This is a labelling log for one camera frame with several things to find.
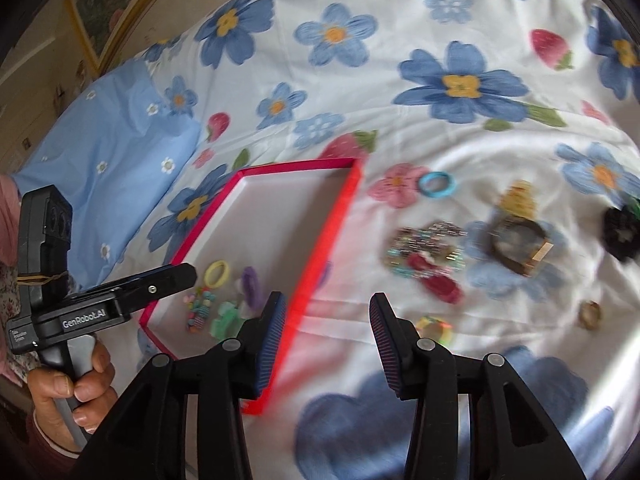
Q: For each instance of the yellow rubber band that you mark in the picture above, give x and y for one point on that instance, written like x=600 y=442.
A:
x=50 y=277

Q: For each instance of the pink garment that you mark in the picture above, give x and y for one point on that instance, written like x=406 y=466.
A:
x=9 y=210

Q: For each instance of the light blue pillow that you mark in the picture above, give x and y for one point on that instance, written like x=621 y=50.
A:
x=100 y=160

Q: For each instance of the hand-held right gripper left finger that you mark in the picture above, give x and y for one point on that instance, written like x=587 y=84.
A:
x=272 y=347

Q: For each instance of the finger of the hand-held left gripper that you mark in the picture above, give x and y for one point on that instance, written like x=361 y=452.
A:
x=160 y=282

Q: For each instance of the red shallow box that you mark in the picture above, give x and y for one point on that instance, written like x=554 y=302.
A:
x=280 y=220

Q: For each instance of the blue flower quilt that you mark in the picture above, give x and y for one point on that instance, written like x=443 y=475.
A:
x=450 y=110

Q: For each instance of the red hair clips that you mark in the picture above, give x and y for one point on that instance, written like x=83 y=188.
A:
x=440 y=285

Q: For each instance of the yellow hair claw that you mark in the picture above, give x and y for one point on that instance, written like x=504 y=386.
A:
x=520 y=200

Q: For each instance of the floral print cloth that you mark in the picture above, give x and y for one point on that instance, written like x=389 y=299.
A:
x=10 y=300

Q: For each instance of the brown wristwatch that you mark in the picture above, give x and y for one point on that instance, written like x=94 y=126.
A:
x=530 y=260

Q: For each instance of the framed wall picture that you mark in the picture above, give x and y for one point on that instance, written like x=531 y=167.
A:
x=100 y=10

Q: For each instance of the black scrunchie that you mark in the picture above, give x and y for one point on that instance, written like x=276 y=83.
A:
x=617 y=235

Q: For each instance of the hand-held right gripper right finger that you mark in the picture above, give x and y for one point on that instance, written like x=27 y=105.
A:
x=385 y=345

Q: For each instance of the person's left hand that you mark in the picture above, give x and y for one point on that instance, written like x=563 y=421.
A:
x=55 y=390

